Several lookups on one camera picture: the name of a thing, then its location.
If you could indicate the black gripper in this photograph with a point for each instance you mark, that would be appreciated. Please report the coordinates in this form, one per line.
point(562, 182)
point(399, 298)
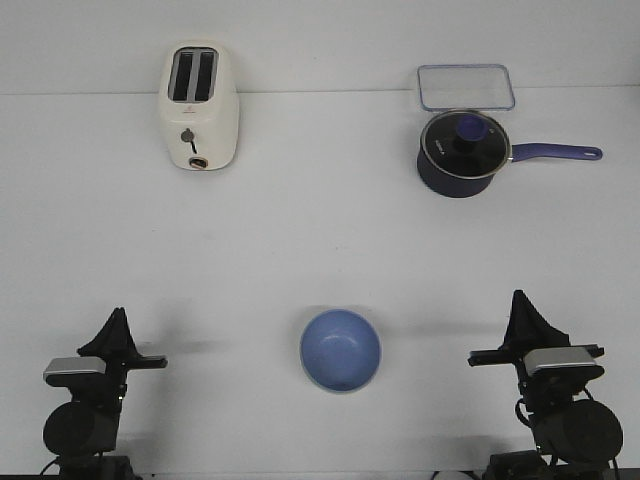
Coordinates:
point(119, 361)
point(556, 384)

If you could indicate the blue bowl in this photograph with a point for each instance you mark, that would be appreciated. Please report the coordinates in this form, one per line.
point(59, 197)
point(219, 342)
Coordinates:
point(340, 351)

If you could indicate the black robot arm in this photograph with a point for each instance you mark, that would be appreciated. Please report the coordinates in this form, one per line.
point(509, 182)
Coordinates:
point(82, 433)
point(575, 436)

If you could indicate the dark blue saucepan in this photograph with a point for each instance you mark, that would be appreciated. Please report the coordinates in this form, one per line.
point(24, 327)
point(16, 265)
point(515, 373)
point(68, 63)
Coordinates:
point(450, 186)

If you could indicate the glass pot lid blue knob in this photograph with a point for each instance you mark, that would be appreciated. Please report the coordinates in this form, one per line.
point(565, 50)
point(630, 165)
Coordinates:
point(466, 144)

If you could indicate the cream two-slot toaster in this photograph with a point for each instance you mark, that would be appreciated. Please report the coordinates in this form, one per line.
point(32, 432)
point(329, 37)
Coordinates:
point(199, 107)

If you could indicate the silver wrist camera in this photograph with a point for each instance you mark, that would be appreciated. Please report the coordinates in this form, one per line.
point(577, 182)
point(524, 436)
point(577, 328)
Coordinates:
point(546, 359)
point(68, 371)

